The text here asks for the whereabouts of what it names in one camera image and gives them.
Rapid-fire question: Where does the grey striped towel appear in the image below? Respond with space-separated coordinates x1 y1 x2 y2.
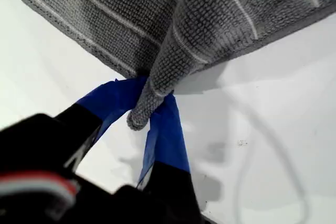
0 0 336 132

